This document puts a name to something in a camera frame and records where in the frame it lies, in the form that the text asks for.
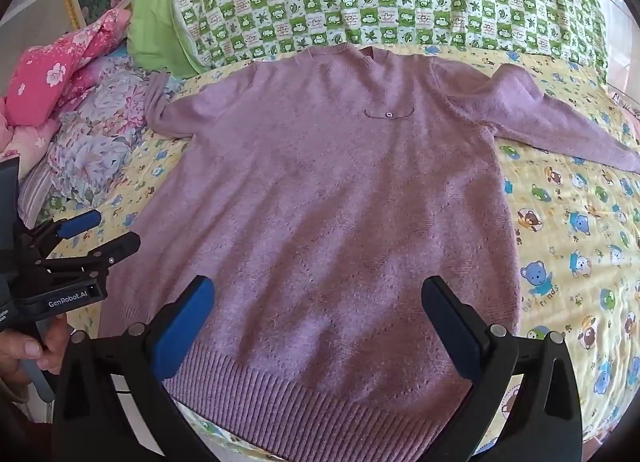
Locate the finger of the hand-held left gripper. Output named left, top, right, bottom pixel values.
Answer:
left=30, top=232, right=142, bottom=289
left=19, top=209, right=103, bottom=265

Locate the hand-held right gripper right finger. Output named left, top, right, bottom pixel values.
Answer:
left=421, top=275, right=584, bottom=462

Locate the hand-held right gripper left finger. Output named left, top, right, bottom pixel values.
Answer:
left=50, top=275, right=221, bottom=462

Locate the person's left hand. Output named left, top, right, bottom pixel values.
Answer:
left=0, top=315, right=72, bottom=384

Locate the yellow cartoon print blanket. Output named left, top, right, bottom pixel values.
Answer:
left=20, top=45, right=640, bottom=462

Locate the pink floral cloth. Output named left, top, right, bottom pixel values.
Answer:
left=0, top=7, right=134, bottom=164

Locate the pastel floral bed sheet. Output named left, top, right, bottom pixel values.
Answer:
left=20, top=50, right=192, bottom=229

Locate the purple knit sweater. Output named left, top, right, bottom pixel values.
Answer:
left=97, top=42, right=640, bottom=449

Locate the plain lime green cloth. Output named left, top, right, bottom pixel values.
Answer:
left=126, top=0, right=202, bottom=76

